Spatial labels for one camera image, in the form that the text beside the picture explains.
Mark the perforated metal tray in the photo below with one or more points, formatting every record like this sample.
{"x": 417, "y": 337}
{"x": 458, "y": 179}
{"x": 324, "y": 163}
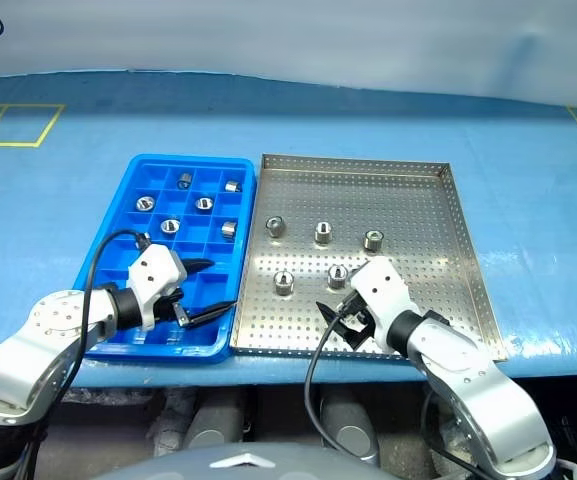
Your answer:
{"x": 393, "y": 200}

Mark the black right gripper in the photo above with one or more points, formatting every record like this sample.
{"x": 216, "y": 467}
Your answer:
{"x": 355, "y": 320}

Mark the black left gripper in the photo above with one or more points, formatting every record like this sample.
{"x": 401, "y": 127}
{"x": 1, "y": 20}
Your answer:
{"x": 170, "y": 302}

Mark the blue compartment tray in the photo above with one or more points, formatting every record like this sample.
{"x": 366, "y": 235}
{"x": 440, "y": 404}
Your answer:
{"x": 168, "y": 352}

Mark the metal nut in tray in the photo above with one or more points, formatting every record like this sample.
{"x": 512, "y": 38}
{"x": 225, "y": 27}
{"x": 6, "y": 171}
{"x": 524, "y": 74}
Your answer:
{"x": 228, "y": 229}

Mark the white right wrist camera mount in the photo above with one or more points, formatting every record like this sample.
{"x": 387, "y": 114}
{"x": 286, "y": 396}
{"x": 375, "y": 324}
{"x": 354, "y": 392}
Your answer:
{"x": 383, "y": 285}

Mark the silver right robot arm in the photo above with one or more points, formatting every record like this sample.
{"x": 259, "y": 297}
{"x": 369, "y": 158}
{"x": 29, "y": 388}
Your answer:
{"x": 468, "y": 375}

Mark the grey rounded shape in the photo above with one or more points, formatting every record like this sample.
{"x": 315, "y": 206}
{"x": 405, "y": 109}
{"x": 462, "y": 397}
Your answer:
{"x": 350, "y": 430}
{"x": 213, "y": 425}

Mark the grey robot torso with emblem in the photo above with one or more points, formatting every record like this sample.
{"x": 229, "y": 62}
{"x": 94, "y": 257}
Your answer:
{"x": 243, "y": 462}

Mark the crumpled grey wrapped tube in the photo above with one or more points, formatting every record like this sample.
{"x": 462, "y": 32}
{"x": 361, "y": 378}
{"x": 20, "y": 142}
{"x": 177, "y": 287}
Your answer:
{"x": 173, "y": 420}

